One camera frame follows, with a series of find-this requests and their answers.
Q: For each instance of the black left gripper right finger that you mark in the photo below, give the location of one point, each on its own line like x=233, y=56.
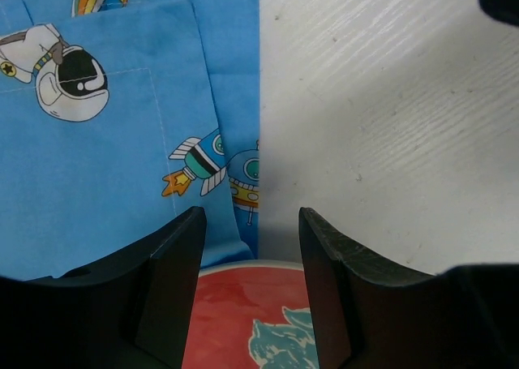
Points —
x=371, y=312

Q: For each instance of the blue space-print cloth placemat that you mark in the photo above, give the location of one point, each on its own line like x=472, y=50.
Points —
x=116, y=117

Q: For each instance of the red and teal floral plate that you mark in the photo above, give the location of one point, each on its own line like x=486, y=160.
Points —
x=251, y=314

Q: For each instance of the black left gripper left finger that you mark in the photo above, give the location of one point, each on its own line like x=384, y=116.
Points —
x=130, y=309

